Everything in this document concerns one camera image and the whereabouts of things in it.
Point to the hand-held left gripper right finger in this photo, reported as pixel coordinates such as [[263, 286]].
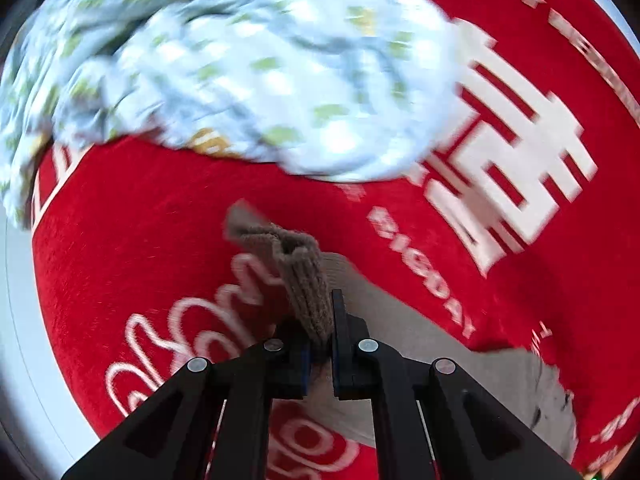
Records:
[[338, 360]]

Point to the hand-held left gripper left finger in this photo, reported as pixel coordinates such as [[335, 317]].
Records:
[[303, 366]]

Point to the grey knit sweater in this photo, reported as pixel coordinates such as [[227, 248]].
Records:
[[400, 320]]

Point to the red printed sofa cover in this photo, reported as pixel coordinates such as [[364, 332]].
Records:
[[150, 240]]

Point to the white floral print garment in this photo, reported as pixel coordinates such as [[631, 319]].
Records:
[[280, 70]]

